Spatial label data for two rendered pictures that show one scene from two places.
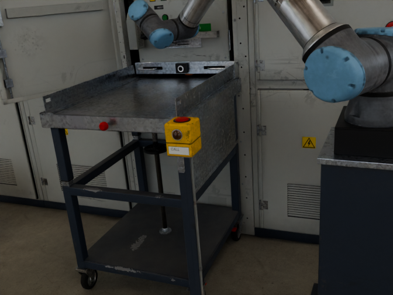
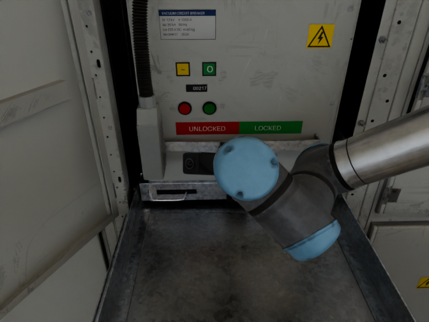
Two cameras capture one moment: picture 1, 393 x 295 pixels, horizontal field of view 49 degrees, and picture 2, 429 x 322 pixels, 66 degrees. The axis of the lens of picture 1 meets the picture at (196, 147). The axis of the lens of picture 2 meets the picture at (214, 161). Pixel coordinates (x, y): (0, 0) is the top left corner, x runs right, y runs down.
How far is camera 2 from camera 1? 158 cm
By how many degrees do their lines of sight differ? 25
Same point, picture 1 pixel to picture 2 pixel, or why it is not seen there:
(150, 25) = (297, 218)
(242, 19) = (378, 122)
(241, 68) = (351, 195)
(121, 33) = (114, 139)
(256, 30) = not seen: hidden behind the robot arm
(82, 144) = (37, 306)
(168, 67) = (208, 190)
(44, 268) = not seen: outside the picture
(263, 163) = not seen: hidden behind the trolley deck
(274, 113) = (391, 253)
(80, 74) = (37, 247)
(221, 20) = (325, 117)
